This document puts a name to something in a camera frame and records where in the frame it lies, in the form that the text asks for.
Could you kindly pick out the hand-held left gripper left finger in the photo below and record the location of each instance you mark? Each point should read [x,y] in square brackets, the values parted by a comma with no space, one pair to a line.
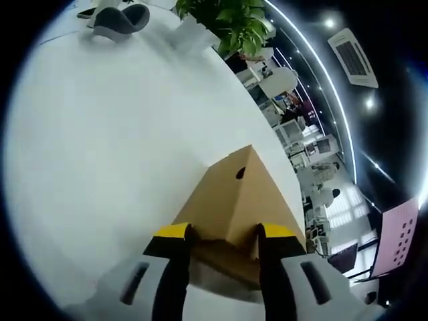
[133,294]

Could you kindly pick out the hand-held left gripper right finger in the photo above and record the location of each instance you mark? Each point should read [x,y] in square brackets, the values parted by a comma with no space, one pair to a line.
[301,291]

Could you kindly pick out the brown cardboard shoe box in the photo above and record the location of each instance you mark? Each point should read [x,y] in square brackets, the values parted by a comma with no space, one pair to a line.
[234,207]

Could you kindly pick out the curved ceiling light strip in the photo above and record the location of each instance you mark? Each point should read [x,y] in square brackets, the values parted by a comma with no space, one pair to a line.
[334,93]

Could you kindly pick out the ceiling air conditioner vent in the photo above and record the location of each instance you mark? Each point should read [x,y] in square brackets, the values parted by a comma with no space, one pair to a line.
[352,58]

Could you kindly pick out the grey headset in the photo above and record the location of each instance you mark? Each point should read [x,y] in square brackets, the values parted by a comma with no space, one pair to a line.
[120,20]

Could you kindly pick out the green potted plant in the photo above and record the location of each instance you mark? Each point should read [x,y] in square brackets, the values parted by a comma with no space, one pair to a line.
[237,23]

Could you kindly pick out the large wall display screen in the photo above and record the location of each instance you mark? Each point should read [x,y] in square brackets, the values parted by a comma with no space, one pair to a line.
[398,237]

